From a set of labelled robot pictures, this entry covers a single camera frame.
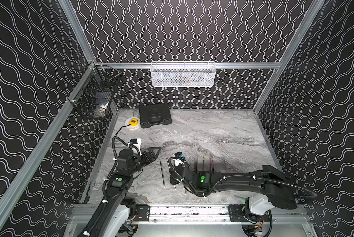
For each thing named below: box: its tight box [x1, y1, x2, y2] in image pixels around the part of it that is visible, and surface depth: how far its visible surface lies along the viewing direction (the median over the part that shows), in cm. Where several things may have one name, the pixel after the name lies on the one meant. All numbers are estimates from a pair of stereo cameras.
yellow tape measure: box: [128, 118, 138, 126], surface depth 112 cm
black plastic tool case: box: [139, 103, 172, 129], surface depth 112 cm
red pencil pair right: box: [209, 157, 215, 175], surface depth 93 cm
